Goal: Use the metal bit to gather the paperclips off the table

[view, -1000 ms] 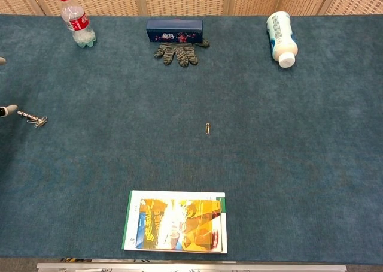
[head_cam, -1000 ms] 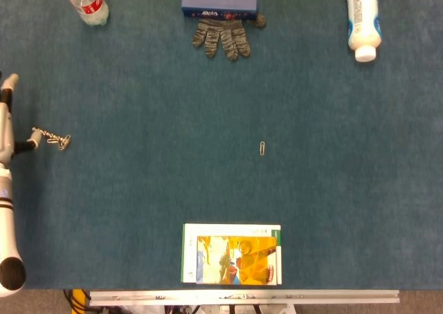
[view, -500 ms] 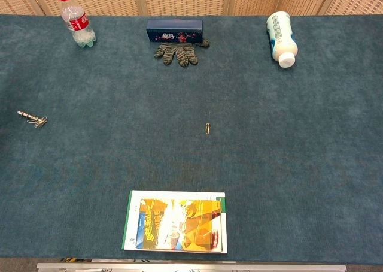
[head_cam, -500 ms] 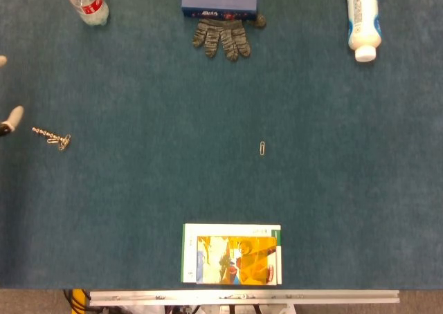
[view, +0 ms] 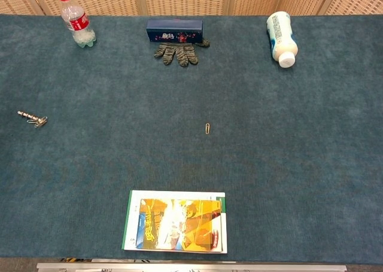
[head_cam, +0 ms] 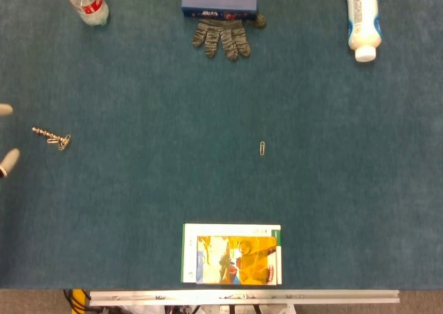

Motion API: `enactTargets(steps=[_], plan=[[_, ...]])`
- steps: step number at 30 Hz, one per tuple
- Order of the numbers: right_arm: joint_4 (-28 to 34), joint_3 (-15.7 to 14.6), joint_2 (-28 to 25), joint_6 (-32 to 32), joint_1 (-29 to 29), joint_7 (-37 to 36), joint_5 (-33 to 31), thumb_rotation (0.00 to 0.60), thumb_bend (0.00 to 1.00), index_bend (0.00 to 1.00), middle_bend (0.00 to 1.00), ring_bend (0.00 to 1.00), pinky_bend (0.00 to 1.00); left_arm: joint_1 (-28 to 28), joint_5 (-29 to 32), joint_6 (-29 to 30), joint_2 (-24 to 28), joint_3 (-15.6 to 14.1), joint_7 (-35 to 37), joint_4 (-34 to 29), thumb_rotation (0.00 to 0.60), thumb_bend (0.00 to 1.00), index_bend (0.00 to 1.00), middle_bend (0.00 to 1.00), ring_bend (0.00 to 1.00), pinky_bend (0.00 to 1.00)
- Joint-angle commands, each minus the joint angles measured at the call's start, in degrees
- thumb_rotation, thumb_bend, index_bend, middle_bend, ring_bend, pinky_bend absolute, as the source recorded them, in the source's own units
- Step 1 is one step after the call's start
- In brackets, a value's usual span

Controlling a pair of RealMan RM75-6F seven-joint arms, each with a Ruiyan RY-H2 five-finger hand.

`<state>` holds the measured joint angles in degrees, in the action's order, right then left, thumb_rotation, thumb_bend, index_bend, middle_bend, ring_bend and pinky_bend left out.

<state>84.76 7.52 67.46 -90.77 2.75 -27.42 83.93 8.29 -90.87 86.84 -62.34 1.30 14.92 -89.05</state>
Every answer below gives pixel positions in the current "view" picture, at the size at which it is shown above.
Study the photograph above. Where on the metal bolt tool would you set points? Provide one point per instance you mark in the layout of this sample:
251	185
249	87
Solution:
28	115

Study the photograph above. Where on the white green book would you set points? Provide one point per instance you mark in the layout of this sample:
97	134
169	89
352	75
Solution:
176	194

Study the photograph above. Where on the grey knit work glove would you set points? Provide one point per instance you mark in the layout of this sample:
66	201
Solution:
179	53

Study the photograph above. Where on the blue rectangular box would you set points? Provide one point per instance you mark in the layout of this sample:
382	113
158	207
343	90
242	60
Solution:
175	29

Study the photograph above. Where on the yellow cover book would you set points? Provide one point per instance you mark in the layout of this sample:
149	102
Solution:
191	230

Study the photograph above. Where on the white lotion bottle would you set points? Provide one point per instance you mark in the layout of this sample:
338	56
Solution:
281	35

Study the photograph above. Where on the clear bottle red label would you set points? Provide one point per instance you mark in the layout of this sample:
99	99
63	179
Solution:
78	23

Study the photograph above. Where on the aluminium profile rail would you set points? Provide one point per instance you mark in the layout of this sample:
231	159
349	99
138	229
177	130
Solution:
191	267

